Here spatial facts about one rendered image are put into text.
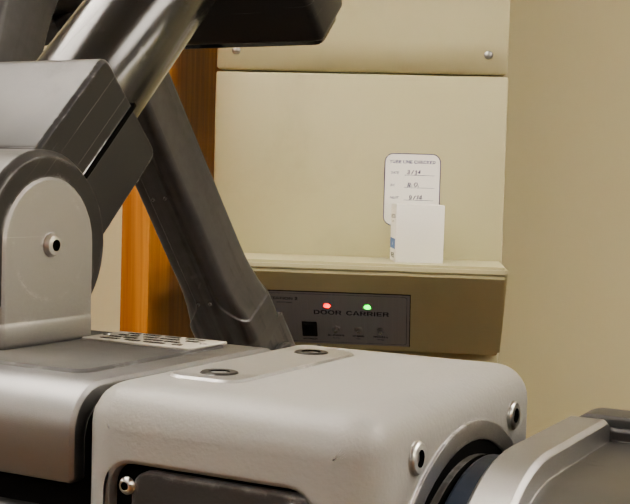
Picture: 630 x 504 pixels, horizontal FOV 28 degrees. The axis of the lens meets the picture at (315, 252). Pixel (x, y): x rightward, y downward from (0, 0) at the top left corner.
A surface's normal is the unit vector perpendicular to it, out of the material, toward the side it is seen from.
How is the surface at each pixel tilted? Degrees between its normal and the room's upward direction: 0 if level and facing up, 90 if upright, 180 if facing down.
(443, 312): 135
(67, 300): 90
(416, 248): 90
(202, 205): 85
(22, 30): 82
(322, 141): 90
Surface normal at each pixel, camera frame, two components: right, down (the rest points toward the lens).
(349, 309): -0.08, 0.74
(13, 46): 0.85, -0.09
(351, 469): -0.02, 0.05
